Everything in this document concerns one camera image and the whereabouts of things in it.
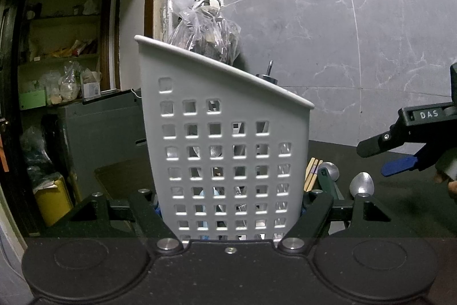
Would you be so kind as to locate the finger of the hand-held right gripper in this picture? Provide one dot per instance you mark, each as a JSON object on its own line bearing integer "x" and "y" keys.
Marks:
{"x": 378, "y": 146}
{"x": 398, "y": 167}

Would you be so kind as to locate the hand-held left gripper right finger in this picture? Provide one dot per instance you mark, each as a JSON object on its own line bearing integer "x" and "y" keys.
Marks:
{"x": 307, "y": 219}

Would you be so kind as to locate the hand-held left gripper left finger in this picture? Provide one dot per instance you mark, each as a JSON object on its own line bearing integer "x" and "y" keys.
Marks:
{"x": 153, "y": 215}

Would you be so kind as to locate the metal spoon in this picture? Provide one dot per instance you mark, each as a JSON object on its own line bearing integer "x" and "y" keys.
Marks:
{"x": 361, "y": 183}

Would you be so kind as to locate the purple banded wooden chopstick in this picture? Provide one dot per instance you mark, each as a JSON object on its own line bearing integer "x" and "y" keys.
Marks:
{"x": 313, "y": 176}
{"x": 308, "y": 176}

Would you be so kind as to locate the plain wooden chopstick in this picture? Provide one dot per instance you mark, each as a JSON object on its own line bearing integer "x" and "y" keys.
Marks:
{"x": 319, "y": 169}

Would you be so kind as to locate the white perforated utensil basket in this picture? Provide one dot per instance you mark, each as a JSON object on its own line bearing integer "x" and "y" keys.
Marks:
{"x": 221, "y": 87}

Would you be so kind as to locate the person's right hand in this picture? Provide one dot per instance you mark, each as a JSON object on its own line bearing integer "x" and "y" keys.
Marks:
{"x": 441, "y": 177}

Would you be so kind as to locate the grey cabinet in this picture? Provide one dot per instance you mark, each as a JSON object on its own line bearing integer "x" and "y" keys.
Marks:
{"x": 100, "y": 133}

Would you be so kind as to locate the yellow bag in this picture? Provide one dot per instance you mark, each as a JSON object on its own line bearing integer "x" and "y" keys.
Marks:
{"x": 53, "y": 203}

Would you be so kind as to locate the steel pot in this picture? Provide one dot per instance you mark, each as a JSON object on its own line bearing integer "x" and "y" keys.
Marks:
{"x": 267, "y": 77}

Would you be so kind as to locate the black garbage bag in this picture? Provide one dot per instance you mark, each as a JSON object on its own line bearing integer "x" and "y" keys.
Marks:
{"x": 35, "y": 151}

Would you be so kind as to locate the small white box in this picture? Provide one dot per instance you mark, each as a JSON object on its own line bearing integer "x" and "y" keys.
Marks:
{"x": 91, "y": 90}

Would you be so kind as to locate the clear bags of food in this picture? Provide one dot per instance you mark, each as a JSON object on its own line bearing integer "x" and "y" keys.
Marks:
{"x": 68, "y": 83}

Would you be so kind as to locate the orange door sticker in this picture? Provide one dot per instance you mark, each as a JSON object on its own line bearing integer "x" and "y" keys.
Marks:
{"x": 4, "y": 158}

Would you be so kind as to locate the green box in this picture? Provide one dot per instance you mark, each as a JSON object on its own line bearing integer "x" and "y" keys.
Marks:
{"x": 32, "y": 100}

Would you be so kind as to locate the colourful snack packets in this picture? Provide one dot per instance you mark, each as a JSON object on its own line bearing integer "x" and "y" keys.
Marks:
{"x": 76, "y": 48}

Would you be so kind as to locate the clear plastic bag dark contents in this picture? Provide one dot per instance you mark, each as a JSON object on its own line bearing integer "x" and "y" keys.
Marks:
{"x": 214, "y": 37}

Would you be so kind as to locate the wooden shelf unit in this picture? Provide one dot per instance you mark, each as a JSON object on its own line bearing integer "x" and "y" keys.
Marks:
{"x": 105, "y": 23}

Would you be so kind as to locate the dark wooden door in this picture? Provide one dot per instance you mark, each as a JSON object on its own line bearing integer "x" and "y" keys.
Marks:
{"x": 10, "y": 76}

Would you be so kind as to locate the white crumpled object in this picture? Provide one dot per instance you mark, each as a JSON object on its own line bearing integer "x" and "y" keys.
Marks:
{"x": 91, "y": 7}

